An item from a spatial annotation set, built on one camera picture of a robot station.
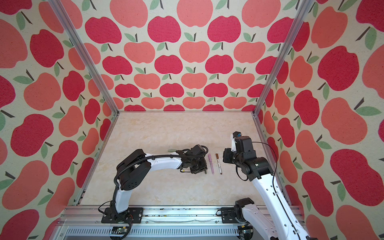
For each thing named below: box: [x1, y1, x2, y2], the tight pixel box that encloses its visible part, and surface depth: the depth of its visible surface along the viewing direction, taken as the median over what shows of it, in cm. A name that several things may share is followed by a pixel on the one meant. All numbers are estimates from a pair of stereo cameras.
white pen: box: [215, 153, 223, 175], surface depth 95 cm
